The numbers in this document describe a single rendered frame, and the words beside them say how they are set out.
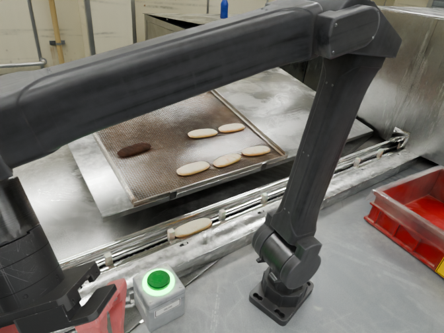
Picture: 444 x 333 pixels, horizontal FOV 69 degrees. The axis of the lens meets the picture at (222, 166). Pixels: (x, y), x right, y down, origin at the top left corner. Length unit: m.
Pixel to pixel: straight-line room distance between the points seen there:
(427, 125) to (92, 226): 1.11
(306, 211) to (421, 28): 0.92
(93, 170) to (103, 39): 3.33
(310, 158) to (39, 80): 0.35
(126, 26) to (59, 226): 3.51
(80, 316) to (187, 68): 0.23
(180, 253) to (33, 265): 0.41
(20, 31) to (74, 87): 3.99
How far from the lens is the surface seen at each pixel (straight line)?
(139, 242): 0.74
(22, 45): 4.29
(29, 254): 0.33
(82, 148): 0.95
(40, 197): 0.98
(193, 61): 0.30
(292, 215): 0.53
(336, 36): 0.36
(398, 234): 0.93
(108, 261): 0.71
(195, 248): 0.71
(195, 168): 0.88
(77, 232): 0.84
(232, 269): 0.74
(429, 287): 0.88
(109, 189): 0.82
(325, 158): 0.49
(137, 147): 0.93
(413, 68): 1.33
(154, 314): 0.61
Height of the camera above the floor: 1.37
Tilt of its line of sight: 31 degrees down
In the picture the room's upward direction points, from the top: 6 degrees clockwise
